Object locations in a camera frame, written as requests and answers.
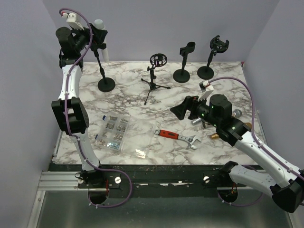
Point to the black clip stand round base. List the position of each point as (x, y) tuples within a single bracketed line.
[(105, 84)]

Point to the glitter rhinestone microphone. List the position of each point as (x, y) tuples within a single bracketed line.
[(235, 113)]

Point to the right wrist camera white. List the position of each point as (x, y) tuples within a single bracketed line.
[(206, 88)]

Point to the white microphone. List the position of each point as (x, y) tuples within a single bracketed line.
[(99, 25)]

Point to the black shock mount round stand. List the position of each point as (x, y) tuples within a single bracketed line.
[(217, 46)]

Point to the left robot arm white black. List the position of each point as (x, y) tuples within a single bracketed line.
[(70, 113)]

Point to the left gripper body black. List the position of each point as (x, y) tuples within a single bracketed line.
[(81, 38)]

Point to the small clear plastic bag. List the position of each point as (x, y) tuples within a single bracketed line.
[(141, 154)]

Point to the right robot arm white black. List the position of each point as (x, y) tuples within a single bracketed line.
[(282, 181)]

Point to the clear screw organizer box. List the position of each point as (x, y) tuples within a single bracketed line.
[(113, 130)]

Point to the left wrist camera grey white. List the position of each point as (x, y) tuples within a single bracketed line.
[(73, 20)]

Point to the silver condenser microphone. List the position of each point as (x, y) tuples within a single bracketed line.
[(196, 121)]

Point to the gold microphone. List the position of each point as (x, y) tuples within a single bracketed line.
[(216, 136)]

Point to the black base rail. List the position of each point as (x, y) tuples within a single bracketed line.
[(152, 181)]

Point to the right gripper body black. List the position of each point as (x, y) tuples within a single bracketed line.
[(199, 109)]

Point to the black tripod shock mount stand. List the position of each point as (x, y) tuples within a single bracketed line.
[(156, 60)]

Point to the red handle adjustable wrench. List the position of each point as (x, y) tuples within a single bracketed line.
[(190, 140)]

